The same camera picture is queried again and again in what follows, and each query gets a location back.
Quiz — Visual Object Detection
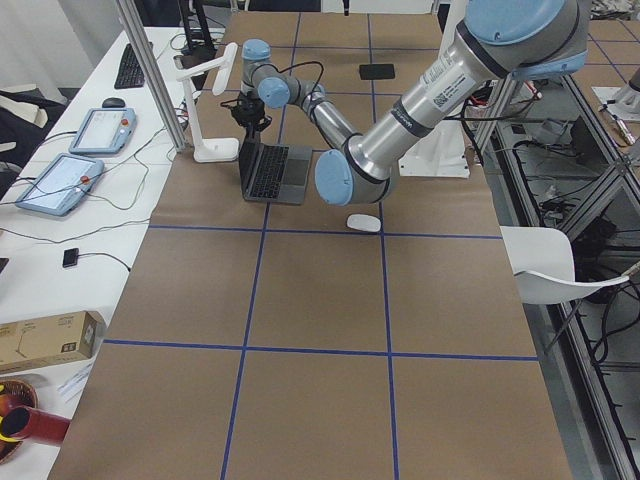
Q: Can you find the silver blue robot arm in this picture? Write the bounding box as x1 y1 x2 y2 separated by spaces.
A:
241 0 590 206

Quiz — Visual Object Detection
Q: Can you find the black side-table mouse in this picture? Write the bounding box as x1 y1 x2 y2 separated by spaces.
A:
102 97 126 108

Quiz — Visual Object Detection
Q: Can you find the cardboard lamp box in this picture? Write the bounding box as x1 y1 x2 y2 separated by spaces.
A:
1 311 105 374

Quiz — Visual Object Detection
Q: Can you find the woven basket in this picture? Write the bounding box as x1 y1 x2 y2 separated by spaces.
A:
1 379 38 463

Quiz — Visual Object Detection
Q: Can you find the black mouse pad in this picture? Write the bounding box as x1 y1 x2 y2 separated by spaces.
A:
358 63 395 81

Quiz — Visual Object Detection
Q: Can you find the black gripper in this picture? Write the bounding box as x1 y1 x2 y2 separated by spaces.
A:
231 93 272 143

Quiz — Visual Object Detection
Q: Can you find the grey laptop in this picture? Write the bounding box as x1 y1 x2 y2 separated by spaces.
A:
238 139 312 205

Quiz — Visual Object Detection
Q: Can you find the lower blue teach pendant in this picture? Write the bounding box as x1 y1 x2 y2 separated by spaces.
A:
15 153 105 217

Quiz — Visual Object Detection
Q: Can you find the upper blue teach pendant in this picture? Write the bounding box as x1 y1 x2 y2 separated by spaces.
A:
69 108 137 155

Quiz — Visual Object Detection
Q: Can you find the aluminium frame post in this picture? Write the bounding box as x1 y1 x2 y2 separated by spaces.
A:
115 0 187 153

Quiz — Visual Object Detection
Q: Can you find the white chair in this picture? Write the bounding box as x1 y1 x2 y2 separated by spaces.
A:
500 226 630 305

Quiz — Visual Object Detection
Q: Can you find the blue teach pendant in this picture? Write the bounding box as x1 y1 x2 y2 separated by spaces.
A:
15 153 105 217
69 108 137 155

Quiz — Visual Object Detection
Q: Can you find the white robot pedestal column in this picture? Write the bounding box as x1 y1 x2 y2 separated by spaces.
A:
399 0 469 178

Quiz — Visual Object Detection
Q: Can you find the black keyboard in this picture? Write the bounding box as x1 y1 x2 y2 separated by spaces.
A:
114 44 145 90

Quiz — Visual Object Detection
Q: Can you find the white computer mouse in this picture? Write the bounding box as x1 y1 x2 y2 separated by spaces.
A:
346 214 382 233

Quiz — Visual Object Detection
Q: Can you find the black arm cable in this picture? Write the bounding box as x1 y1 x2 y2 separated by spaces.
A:
219 60 326 114

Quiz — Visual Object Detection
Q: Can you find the small black square device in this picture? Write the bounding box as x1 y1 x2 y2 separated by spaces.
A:
62 248 80 268

